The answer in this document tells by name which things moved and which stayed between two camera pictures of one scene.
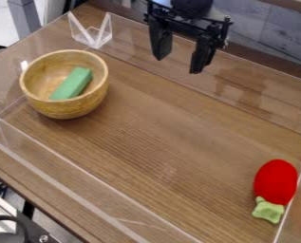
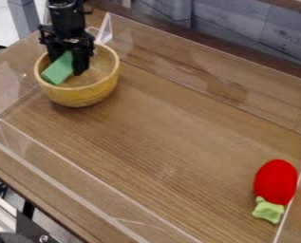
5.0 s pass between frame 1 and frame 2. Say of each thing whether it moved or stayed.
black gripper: moved
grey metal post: stayed
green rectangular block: moved
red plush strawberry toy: stayed
